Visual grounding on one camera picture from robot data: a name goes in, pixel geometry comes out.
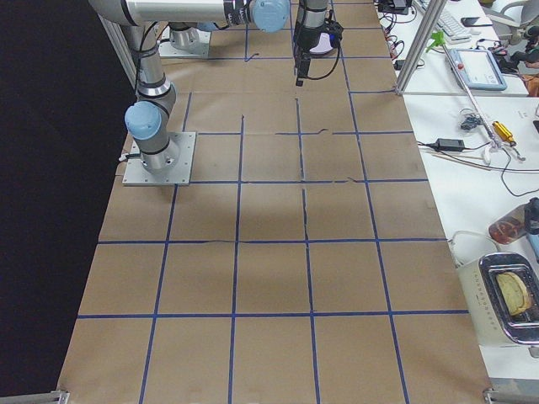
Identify white toaster with chrome top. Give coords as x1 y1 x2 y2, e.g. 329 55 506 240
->
456 252 538 348

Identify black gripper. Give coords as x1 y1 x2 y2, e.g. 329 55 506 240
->
293 24 321 88

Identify blue teach pendant tablet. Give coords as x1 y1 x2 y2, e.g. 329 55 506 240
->
448 48 507 91

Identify long white reacher stick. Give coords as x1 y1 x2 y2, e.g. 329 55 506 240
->
428 31 501 165

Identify aluminium frame post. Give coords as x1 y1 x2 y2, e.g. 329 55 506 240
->
395 0 446 95

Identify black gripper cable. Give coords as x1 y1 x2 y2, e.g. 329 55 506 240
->
303 12 343 80

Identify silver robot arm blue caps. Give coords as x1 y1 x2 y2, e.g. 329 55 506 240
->
90 1 290 174

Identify toast slice in toaster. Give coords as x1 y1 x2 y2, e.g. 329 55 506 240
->
496 272 532 316

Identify white round wrist camera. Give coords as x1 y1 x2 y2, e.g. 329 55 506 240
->
310 33 334 57

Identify shiny snack bag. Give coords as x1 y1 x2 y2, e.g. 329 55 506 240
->
488 204 526 245

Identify black power adapter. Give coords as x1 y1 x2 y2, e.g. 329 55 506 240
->
435 138 466 152

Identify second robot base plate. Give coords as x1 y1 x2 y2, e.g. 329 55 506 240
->
159 28 211 59

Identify yellow handled tool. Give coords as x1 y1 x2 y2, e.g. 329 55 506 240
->
492 121 516 146

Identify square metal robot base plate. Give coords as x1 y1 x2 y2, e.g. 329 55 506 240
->
122 132 196 186

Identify white keyboard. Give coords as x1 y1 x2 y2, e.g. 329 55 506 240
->
412 0 472 45

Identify brown paper table cover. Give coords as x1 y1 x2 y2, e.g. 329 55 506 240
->
58 1 488 403

